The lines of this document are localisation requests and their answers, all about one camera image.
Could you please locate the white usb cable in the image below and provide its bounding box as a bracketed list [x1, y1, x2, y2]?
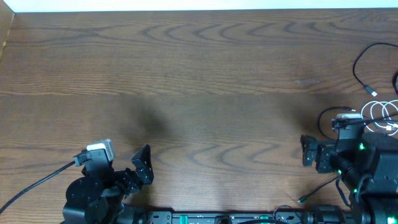
[360, 99, 398, 137]

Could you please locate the thin black usb cable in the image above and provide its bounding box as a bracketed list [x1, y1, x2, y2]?
[352, 42, 398, 98]

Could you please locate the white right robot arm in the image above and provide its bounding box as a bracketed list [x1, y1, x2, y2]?
[300, 118, 397, 223]

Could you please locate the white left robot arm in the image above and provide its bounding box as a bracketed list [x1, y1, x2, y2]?
[63, 139, 154, 223]

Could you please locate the wooden side panel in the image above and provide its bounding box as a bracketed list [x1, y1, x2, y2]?
[0, 0, 15, 57]

